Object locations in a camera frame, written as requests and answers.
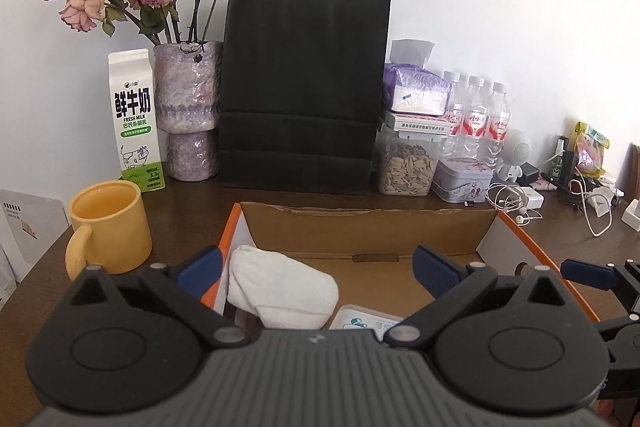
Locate white earphones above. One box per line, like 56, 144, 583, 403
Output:
487, 184, 543, 225

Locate water bottle with red label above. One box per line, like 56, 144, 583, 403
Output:
440, 71, 464, 158
460, 76, 487, 168
482, 82, 511, 168

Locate red cardboard box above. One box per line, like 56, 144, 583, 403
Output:
210, 202, 601, 333

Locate purple textured vase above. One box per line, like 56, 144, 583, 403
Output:
153, 41, 223, 182

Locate black green device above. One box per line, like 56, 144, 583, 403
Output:
550, 136, 576, 185

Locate white charger block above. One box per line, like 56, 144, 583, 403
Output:
621, 199, 640, 230

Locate white cloth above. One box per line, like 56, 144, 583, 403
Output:
227, 245, 340, 330

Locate yellow ceramic mug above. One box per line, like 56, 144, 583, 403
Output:
66, 180, 153, 282

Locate white plastic bottle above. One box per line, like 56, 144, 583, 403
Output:
330, 304, 405, 340

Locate flat white box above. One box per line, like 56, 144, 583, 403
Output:
378, 109, 451, 142

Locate brown board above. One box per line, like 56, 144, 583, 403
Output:
627, 142, 640, 188

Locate clear jar of seeds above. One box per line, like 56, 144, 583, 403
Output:
375, 127, 441, 196

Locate black paper bag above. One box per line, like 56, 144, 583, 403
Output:
218, 0, 392, 196

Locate white plug adapter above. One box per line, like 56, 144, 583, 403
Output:
590, 188, 613, 218

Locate white green milk carton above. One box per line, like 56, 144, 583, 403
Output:
108, 48, 166, 194

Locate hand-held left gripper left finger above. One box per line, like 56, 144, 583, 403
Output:
67, 245, 252, 349

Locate yellow snack packet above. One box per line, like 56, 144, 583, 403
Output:
572, 122, 611, 178

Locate white printed card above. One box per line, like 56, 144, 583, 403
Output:
0, 188, 68, 268

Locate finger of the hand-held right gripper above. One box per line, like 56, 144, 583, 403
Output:
597, 314, 640, 348
560, 259, 640, 314

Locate grey tin box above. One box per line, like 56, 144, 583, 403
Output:
432, 157, 493, 204

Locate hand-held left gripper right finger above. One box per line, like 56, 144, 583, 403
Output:
384, 244, 571, 349

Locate small white round speaker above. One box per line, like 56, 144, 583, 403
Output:
495, 128, 532, 185

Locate white cable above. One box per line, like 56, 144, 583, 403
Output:
570, 179, 613, 238

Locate purple tissue pack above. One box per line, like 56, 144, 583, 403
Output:
383, 39, 453, 116

